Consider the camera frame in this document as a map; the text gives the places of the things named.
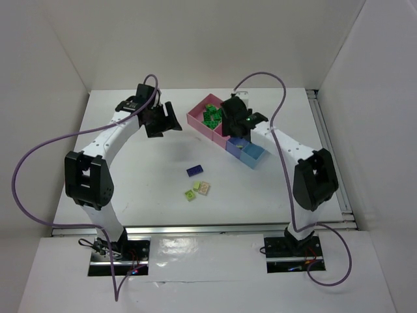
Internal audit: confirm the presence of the small green lego brick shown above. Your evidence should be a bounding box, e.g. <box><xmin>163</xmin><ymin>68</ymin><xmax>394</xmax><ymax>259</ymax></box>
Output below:
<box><xmin>211</xmin><ymin>113</ymin><xmax>222</xmax><ymax>121</ymax></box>

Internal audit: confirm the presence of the long green lego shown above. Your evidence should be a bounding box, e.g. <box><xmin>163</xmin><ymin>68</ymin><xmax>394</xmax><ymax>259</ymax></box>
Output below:
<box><xmin>203</xmin><ymin>120</ymin><xmax>219</xmax><ymax>130</ymax></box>

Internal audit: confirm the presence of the dark blue lego brick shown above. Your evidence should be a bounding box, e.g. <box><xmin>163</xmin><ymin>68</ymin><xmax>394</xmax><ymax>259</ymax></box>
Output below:
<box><xmin>186</xmin><ymin>165</ymin><xmax>203</xmax><ymax>177</ymax></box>

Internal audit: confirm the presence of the beige lego brick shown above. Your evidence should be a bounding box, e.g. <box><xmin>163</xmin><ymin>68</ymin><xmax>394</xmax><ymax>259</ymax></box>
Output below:
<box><xmin>198</xmin><ymin>181</ymin><xmax>210</xmax><ymax>196</ymax></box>

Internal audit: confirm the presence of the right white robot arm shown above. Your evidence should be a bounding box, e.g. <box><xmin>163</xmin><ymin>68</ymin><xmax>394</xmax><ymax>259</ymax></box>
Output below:
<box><xmin>221</xmin><ymin>92</ymin><xmax>339</xmax><ymax>254</ymax></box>

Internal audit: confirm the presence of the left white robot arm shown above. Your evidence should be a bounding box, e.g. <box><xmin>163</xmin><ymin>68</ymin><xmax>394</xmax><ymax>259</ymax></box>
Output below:
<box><xmin>65</xmin><ymin>83</ymin><xmax>182</xmax><ymax>253</ymax></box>

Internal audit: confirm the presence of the large pink container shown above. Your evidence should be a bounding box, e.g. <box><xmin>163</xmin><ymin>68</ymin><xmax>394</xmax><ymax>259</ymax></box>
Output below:
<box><xmin>186</xmin><ymin>94</ymin><xmax>223</xmax><ymax>140</ymax></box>

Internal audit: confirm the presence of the small pink container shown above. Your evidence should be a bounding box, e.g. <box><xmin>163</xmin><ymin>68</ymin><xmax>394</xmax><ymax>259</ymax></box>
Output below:
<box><xmin>212</xmin><ymin>124</ymin><xmax>230</xmax><ymax>149</ymax></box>

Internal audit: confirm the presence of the dark blue container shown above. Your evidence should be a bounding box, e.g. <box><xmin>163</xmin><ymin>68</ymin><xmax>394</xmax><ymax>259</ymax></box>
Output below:
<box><xmin>225</xmin><ymin>137</ymin><xmax>249</xmax><ymax>159</ymax></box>

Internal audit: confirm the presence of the light blue container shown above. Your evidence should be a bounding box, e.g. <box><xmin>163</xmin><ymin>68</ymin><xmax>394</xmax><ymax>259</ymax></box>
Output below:
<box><xmin>239</xmin><ymin>143</ymin><xmax>266</xmax><ymax>169</ymax></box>

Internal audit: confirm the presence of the small lime lego brick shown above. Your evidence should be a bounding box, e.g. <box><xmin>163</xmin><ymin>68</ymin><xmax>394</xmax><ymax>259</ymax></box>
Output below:
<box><xmin>193</xmin><ymin>181</ymin><xmax>201</xmax><ymax>191</ymax></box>

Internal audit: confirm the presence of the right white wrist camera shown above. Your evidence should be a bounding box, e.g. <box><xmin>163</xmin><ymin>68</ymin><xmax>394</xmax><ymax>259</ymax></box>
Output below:
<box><xmin>231</xmin><ymin>91</ymin><xmax>249</xmax><ymax>102</ymax></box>

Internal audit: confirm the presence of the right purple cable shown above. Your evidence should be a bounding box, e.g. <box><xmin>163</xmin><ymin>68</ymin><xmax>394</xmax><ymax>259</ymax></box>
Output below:
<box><xmin>231</xmin><ymin>72</ymin><xmax>353</xmax><ymax>286</ymax></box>

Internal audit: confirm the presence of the purple cable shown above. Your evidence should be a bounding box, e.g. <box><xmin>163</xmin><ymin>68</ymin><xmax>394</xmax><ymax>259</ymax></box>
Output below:
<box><xmin>231</xmin><ymin>72</ymin><xmax>353</xmax><ymax>286</ymax></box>
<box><xmin>11</xmin><ymin>74</ymin><xmax>160</xmax><ymax>301</ymax></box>

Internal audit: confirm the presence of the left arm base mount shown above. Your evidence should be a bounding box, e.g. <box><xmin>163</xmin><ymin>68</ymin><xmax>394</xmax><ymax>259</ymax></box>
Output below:
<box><xmin>78</xmin><ymin>237</ymin><xmax>151</xmax><ymax>277</ymax></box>

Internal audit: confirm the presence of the aluminium side rail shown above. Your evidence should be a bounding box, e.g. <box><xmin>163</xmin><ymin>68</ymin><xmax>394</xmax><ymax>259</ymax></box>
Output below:
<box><xmin>306</xmin><ymin>89</ymin><xmax>357</xmax><ymax>228</ymax></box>

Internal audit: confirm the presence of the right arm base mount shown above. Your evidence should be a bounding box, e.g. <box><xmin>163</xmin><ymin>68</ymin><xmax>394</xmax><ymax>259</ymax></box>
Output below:
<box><xmin>259</xmin><ymin>236</ymin><xmax>326</xmax><ymax>273</ymax></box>

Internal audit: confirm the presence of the aluminium front rail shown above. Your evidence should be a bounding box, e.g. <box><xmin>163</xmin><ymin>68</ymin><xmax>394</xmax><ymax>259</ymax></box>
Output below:
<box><xmin>51</xmin><ymin>220</ymin><xmax>358</xmax><ymax>237</ymax></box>

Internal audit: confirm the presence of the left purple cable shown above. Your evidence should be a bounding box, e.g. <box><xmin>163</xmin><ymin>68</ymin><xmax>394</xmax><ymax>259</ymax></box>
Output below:
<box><xmin>11</xmin><ymin>74</ymin><xmax>160</xmax><ymax>301</ymax></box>

